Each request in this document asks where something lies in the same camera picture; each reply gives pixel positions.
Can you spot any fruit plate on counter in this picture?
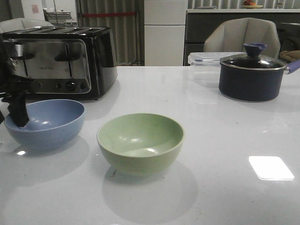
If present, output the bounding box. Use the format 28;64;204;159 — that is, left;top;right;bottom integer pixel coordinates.
242;0;263;9

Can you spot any black and steel toaster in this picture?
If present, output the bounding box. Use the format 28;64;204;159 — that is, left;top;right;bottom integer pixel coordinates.
2;26;117;100

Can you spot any brown cloth at right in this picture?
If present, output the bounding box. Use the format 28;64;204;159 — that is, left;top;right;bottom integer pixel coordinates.
279;50;300;62

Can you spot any white armchair at left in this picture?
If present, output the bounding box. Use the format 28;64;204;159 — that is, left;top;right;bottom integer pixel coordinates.
0;18;56;34

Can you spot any clear plastic food container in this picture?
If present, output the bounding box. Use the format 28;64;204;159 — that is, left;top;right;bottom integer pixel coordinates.
187;52;242;88

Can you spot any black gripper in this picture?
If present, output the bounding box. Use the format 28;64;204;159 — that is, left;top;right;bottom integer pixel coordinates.
0;38;36;127

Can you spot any beige padded chair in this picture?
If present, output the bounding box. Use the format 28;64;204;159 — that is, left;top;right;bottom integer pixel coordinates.
203;17;280;58

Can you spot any dark kitchen counter cabinet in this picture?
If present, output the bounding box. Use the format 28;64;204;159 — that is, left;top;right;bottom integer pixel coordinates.
183;8;300;66

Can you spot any green bowl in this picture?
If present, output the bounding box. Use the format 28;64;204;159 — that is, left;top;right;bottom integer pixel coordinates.
96;113;184;176

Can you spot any white refrigerator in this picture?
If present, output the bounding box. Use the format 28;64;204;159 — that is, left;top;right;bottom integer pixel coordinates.
144;0;187;66

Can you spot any blue bowl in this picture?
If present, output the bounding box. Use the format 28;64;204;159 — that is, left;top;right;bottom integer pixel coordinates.
4;99;85;150

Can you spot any glass pot lid blue knob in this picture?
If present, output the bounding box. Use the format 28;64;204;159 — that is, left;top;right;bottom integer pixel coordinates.
220;42;287;70

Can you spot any dark blue saucepan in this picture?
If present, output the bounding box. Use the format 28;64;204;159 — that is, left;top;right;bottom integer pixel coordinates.
218;60;300;102

